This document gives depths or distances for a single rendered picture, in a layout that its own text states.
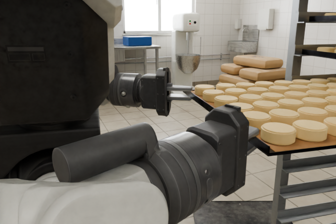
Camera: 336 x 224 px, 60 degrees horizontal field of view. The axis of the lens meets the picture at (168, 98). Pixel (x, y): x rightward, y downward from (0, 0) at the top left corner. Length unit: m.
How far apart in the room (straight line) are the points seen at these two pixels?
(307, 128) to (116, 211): 0.33
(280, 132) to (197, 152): 0.17
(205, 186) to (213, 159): 0.03
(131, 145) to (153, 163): 0.03
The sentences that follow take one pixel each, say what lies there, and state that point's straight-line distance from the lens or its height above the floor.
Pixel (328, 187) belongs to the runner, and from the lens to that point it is 1.16.
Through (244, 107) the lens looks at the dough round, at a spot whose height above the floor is 1.06.
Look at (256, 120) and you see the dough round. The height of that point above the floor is 1.06.
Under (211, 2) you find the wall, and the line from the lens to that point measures 5.91.
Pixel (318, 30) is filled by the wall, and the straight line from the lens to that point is 4.86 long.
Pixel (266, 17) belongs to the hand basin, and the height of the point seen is 1.33.
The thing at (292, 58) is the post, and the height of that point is 1.12.
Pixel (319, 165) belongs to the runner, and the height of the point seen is 0.77.
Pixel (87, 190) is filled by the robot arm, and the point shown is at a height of 1.10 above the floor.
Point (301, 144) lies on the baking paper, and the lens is 0.47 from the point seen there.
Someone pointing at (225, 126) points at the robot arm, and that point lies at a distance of 0.37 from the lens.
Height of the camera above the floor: 1.21
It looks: 14 degrees down
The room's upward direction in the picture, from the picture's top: straight up
